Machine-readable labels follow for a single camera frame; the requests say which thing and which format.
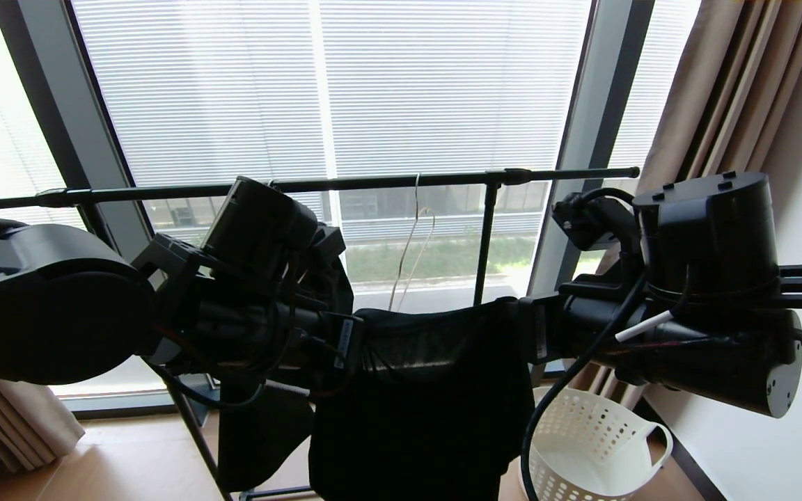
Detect pink clothes hanger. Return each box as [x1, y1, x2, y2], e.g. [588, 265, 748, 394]
[387, 174, 437, 314]

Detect beige curtain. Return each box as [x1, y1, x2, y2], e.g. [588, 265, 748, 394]
[561, 0, 802, 411]
[0, 372, 86, 475]

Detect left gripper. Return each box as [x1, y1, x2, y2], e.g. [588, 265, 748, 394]
[269, 310, 368, 392]

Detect black shorts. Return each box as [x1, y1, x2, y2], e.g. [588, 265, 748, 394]
[217, 230, 356, 493]

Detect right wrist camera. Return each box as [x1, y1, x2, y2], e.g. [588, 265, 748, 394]
[552, 189, 642, 253]

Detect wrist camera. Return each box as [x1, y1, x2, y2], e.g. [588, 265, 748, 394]
[552, 189, 642, 253]
[301, 221, 347, 293]

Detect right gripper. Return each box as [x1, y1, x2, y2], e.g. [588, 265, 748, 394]
[517, 277, 629, 364]

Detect black clothes rack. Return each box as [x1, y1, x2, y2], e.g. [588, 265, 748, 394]
[0, 167, 642, 501]

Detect white laundry basket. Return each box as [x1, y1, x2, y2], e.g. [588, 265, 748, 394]
[521, 386, 673, 501]

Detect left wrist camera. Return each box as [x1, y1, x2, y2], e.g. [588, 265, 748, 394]
[301, 221, 347, 293]

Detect black garment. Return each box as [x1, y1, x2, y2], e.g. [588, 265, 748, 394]
[307, 298, 540, 501]

